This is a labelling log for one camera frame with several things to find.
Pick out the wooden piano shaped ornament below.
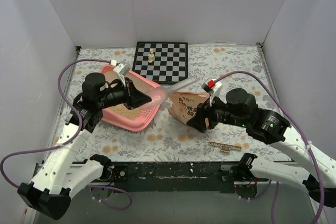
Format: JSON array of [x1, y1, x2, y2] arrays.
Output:
[[209, 142, 242, 153]]

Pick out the peach cat litter bag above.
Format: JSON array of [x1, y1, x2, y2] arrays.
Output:
[[169, 91, 209, 125]]

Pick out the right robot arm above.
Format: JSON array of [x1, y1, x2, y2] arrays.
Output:
[[187, 88, 335, 208]]

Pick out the clear plastic scoop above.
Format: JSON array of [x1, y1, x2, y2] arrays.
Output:
[[140, 76, 198, 109]]

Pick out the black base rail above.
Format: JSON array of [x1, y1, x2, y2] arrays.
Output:
[[81, 162, 263, 193]]

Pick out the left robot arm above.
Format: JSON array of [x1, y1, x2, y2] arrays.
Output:
[[17, 72, 152, 220]]

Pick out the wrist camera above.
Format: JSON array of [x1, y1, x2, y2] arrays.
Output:
[[110, 60, 131, 77], [202, 79, 222, 97]]

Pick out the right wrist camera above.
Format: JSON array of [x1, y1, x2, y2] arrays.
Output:
[[202, 79, 222, 97]]

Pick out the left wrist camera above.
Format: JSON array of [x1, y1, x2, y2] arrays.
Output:
[[110, 60, 131, 77]]

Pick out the tan cat litter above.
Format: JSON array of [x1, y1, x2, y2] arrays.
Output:
[[107, 104, 141, 121]]

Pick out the floral tablecloth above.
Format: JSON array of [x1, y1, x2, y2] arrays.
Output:
[[75, 45, 289, 162]]

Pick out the black white chessboard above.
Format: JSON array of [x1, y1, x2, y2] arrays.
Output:
[[132, 41, 188, 85]]

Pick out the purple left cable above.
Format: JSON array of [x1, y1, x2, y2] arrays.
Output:
[[0, 58, 133, 211]]

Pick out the pink litter box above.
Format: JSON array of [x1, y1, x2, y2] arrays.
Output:
[[102, 71, 159, 132]]

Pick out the cream chess piece front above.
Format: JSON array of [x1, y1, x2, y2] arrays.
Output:
[[148, 54, 154, 63]]

